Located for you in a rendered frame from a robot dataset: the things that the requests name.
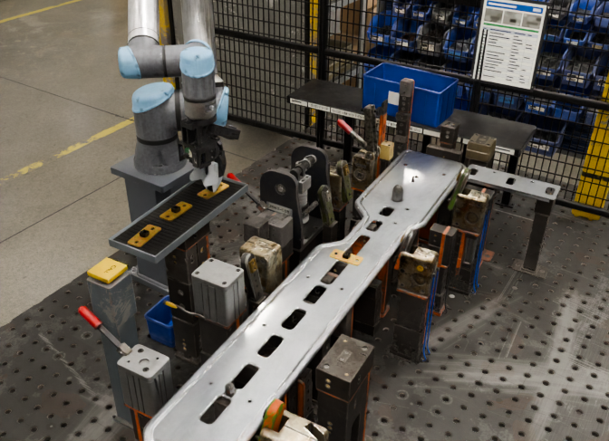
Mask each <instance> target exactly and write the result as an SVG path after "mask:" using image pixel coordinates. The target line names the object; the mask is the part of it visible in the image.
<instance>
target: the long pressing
mask: <svg viewBox="0 0 609 441"><path fill-rule="evenodd" d="M405 164H406V165H407V166H405ZM463 168H466V166H465V165H464V164H462V163H460V162H457V161H453V160H449V159H445V158H439V157H435V156H432V155H428V154H424V153H420V152H416V151H412V150H409V149H406V150H404V151H403V152H402V153H401V154H400V155H399V156H398V157H397V158H396V159H395V160H394V161H393V162H392V163H391V164H390V165H389V166H388V167H387V168H386V169H385V170H384V171H383V172H382V173H381V174H380V175H379V176H378V177H377V178H376V179H375V180H374V181H373V182H372V183H371V184H370V185H369V186H368V187H367V188H366V189H365V190H364V191H363V192H362V194H361V195H360V196H359V197H358V198H357V199H356V200H355V203H354V207H355V209H356V210H357V212H358V213H359V215H360V216H361V218H362V220H361V221H360V222H359V223H358V224H357V226H356V227H355V228H354V229H353V230H352V231H351V232H350V233H349V234H348V235H347V236H346V237H345V238H344V239H343V240H341V241H337V242H331V243H325V244H319V245H318V246H316V247H315V248H314V249H313V250H312V251H311V252H310V253H309V254H308V255H307V256H306V257H305V258H304V259H303V261H302V262H301V263H300V264H299V265H297V266H296V268H295V269H294V270H293V271H292V272H291V273H290V274H288V275H287V276H286V278H285V279H284V280H283V281H282V282H281V283H280V284H279V285H278V286H277V287H276V288H275V289H274V290H273V291H272V292H271V293H270V294H269V295H268V296H267V297H266V299H265V300H264V301H263V302H262V303H261V304H260V305H259V306H258V307H257V308H256V309H255V310H254V311H253V312H252V313H251V314H250V315H249V316H248V317H247V319H246V320H245V321H244V322H243V323H242V324H241V325H240V326H239V327H238V328H237V329H236V330H235V331H234V332H233V333H232V334H231V335H230V336H229V337H228V339H227V340H226V341H225V342H224V343H223V344H222V345H221V346H220V347H219V348H218V349H217V350H216V351H215V352H214V353H213V354H212V355H211V356H210V357H209V359H208V360H207V361H206V362H205V363H204V364H203V365H202V366H201V367H200V368H199V369H198V370H197V371H196V372H195V373H194V374H193V375H192V376H191V378H190V379H189V380H188V381H187V382H186V383H185V384H184V385H183V386H182V387H181V388H180V389H179V390H178V391H177V392H176V393H175V394H174V395H173V396H172V398H171V399H170V400H169V401H168V402H167V403H166V404H165V405H164V406H163V407H162V408H161V409H160V410H159V411H158V412H157V413H156V414H155V415H154V416H153V418H152V419H151V420H150V421H149V422H148V423H147V424H146V425H145V427H144V428H143V432H142V435H143V441H250V440H251V438H252V437H253V436H254V434H255V433H256V431H257V430H258V429H259V428H260V427H261V426H262V425H263V421H264V419H263V414H264V411H265V409H266V407H267V406H268V405H269V403H270V402H271V401H272V400H273V399H274V398H277V399H279V400H280V401H281V399H282V398H283V397H284V395H285V394H286V393H287V391H288V390H289V389H290V388H291V387H292V386H293V384H294V383H295V382H296V380H297V379H298V378H299V376H300V375H301V374H302V372H303V371H304V370H305V368H306V367H307V366H308V364H309V363H310V362H311V360H312V359H313V358H314V356H315V355H316V354H317V352H318V351H319V350H320V349H321V348H322V347H323V345H324V344H325V343H326V341H327V340H328V339H329V337H330V336H331V335H332V334H333V332H334V331H335V329H336V328H337V327H338V325H339V324H340V323H341V322H342V320H343V319H344V317H345V316H346V315H347V313H348V312H349V311H350V310H351V308H352V307H353V306H354V305H355V304H356V302H357V301H358V300H359V299H360V297H361V296H362V295H363V293H364V292H365V290H366V289H367V288H368V287H369V285H370V284H371V283H372V281H373V280H374V278H375V277H376V276H377V275H378V273H379V272H380V271H381V269H382V268H383V266H384V265H386V264H387V262H388V261H389V260H390V258H391V257H392V255H393V254H394V253H395V252H396V250H397V249H398V248H399V246H400V245H401V242H400V240H401V237H402V236H403V234H404V233H405V232H406V230H407V229H408V228H409V227H411V228H413V229H415V230H416V231H417V230H419V229H421V228H423V227H424V226H426V225H427V224H428V223H429V221H430V220H431V219H432V217H433V216H434V214H435V213H436V212H437V210H438V209H439V208H440V206H441V205H442V203H443V202H444V201H445V199H446V198H447V197H448V195H449V194H450V192H451V191H452V190H453V188H454V187H455V186H456V184H457V182H458V181H457V180H456V179H457V176H458V174H459V172H460V171H461V170H463ZM442 174H445V176H443V175H442ZM416 175H417V176H418V177H415V178H414V182H411V178H412V176H416ZM396 185H401V186H402V188H403V196H402V201H401V202H394V201H392V190H393V188H394V186H396ZM385 207H388V208H391V209H393V212H392V213H391V214H390V215H389V216H382V215H380V213H381V211H382V210H383V209H384V208H385ZM406 209H409V210H406ZM373 221H376V222H380V223H382V225H381V226H380V227H379V229H378V230H377V231H375V232H373V231H370V230H367V229H366V228H367V227H368V226H369V225H370V224H371V222H373ZM394 223H397V224H394ZM361 235H363V236H366V237H369V238H370V239H369V240H368V242H367V243H366V244H365V245H364V246H363V248H362V249H361V250H360V251H359V252H358V254H357V255H358V256H361V257H363V260H362V262H361V263H360V264H359V265H358V266H356V265H353V264H348V263H346V264H347V266H346V267H345V268H344V269H343V271H342V272H341V273H340V274H339V275H338V277H337V278H336V279H335V280H334V281H333V283H331V284H326V283H322V282H321V280H322V279H323V278H324V277H325V276H326V274H327V273H328V272H329V271H330V270H331V269H332V268H333V266H334V265H335V264H336V263H337V262H343V261H340V260H337V259H334V258H332V257H330V254H331V252H332V251H333V250H334V249H338V250H341V251H344V252H346V251H347V250H348V249H349V248H350V247H351V246H352V244H353V243H354V242H355V241H356V240H357V239H358V237H359V236H361ZM343 263H345V262H343ZM307 276H309V278H307ZM316 286H320V287H323V288H325V289H326V291H325V292H324V293H323V295H322V296H321V297H320V298H319V299H318V300H317V302H316V303H314V304H310V303H307V302H304V299H305V298H306V296H307V295H308V294H309V293H310V292H311V291H312V290H313V288H314V287H316ZM341 288H343V290H340V289H341ZM295 310H299V311H302V312H305V316H304V317H303V318H302V320H300V321H299V322H298V323H297V325H296V326H295V327H294V328H293V329H292V330H288V329H286V328H283V327H282V324H283V323H284V322H285V321H286V320H287V318H288V317H289V316H290V315H291V314H292V313H293V312H294V311H295ZM263 324H266V326H263ZM272 336H277V337H279V338H282V339H283V341H282V343H281V344H280V345H279V346H278V347H277V348H276V350H275V351H274V352H273V353H272V355H271V356H270V357H268V358H264V357H261V356H259V355H258V354H257V353H258V352H259V351H260V350H261V349H262V347H263V346H264V345H265V344H266V343H267V342H268V340H269V339H270V338H271V337H272ZM246 365H253V366H255V367H257V368H258V371H257V372H256V374H255V375H254V376H253V377H252V378H251V379H250V380H249V381H248V382H247V384H246V385H245V386H244V387H243V388H242V389H238V388H235V390H236V391H237V392H236V393H235V395H234V396H233V397H229V396H226V395H224V392H225V385H226V384H227V383H228V382H232V381H233V380H234V379H235V378H236V376H237V375H238V374H239V373H240V372H241V371H242V369H243V368H244V367H245V366H246ZM211 382H212V383H213V384H212V385H210V384H209V383H211ZM219 397H224V398H228V399H229V400H230V401H231V402H230V404H229V405H228V406H227V407H226V409H225V410H224V411H223V412H222V413H221V415H220V416H219V417H218V418H217V419H216V421H215V422H214V423H212V424H207V423H205V422H203V421H201V420H200V418H201V417H202V416H203V415H204V413H205V412H206V411H207V410H208V409H209V408H210V406H211V405H212V404H213V403H214V402H215V401H216V400H217V398H219ZM248 400H251V402H248Z"/></svg>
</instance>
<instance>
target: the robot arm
mask: <svg viewBox="0 0 609 441"><path fill-rule="evenodd" d="M180 2H181V13H182V25H183V38H184V44H180V45H160V15H159V0H128V46H125V47H121V48H119V51H118V62H119V69H120V73H121V76H122V77H123V78H125V79H139V80H140V79H144V78H167V77H168V78H169V77H181V79H182V83H181V87H182V89H179V90H174V87H173V86H172V84H170V83H168V82H167V83H166V82H154V83H151V84H147V85H144V86H142V87H140V88H138V89H137V90H136V91H135V92H134V93H133V95H132V111H133V116H134V123H135V130H136V136H137V144H136V148H135V154H134V157H133V162H134V167H135V168H136V169H137V170H138V171H139V172H140V173H143V174H147V175H153V176H159V175H167V174H170V173H174V172H176V171H179V170H180V169H182V168H184V167H185V165H186V164H187V160H188V161H189V162H190V163H192V166H193V167H195V168H194V170H193V171H192V172H191V173H190V175H189V179H190V180H191V181H194V180H200V179H202V182H203V185H204V186H205V188H206V189H208V187H210V186H212V190H213V192H216V191H217V189H218V187H219V185H220V183H221V180H222V177H223V176H224V173H225V169H226V165H227V161H226V156H225V150H223V146H222V144H223V143H222V142H221V140H220V138H219V137H218V136H221V137H223V138H225V139H232V140H233V139H238V138H239V135H240V131H241V130H239V129H237V128H236V127H233V126H232V125H226V124H227V110H228V94H229V88H228V87H224V83H223V80H222V79H221V78H220V77H218V71H217V56H216V43H215V29H214V15H213V1H212V0H180ZM178 131H181V135H182V140H179V135H178ZM182 146H184V149H183V147H182ZM213 161H214V162H213Z"/></svg>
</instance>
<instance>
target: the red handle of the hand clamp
mask: <svg viewBox="0 0 609 441"><path fill-rule="evenodd" d="M337 122H338V123H337V124H338V125H339V126H340V127H341V128H342V129H343V130H344V131H345V132H346V133H347V134H348V135H350V136H351V137H352V138H354V139H355V140H356V141H357V142H358V143H359V144H360V145H361V146H362V147H363V148H364V149H365V150H366V151H367V143H366V142H365V141H364V140H363V139H362V138H361V137H360V136H359V135H358V134H357V133H356V132H354V131H353V129H352V128H351V127H350V126H349V125H348V124H347V123H346V122H345V121H344V120H343V119H341V120H340V119H339V120H338V121H337Z"/></svg>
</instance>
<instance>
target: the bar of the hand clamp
mask: <svg viewBox="0 0 609 441"><path fill-rule="evenodd" d="M361 111H362V112H363V113H364V121H365V132H366V143H367V151H371V152H373V153H374V151H376V154H375V155H374V160H375V157H377V158H378V157H379V152H378V140H377V128H376V116H375V113H376V115H377V116H381V115H382V107H378V108H377V109H375V105H373V104H368V105H367V106H365V107H364V108H363V109H361Z"/></svg>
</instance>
